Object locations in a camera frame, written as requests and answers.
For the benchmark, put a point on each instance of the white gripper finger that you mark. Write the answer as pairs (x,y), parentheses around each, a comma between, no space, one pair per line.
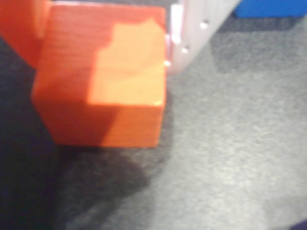
(192,28)

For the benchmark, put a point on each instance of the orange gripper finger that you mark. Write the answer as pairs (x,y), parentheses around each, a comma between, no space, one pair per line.
(21,26)

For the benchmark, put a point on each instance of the orange wooden cube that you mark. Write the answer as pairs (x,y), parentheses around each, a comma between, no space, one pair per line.
(103,79)

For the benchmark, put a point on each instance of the blue wooden cube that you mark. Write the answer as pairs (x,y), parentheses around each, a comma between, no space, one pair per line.
(268,8)

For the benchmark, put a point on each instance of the purple wooden cube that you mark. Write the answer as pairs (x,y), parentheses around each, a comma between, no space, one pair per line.
(302,227)

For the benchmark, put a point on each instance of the dark felt mat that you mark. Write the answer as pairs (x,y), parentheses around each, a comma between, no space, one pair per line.
(227,143)

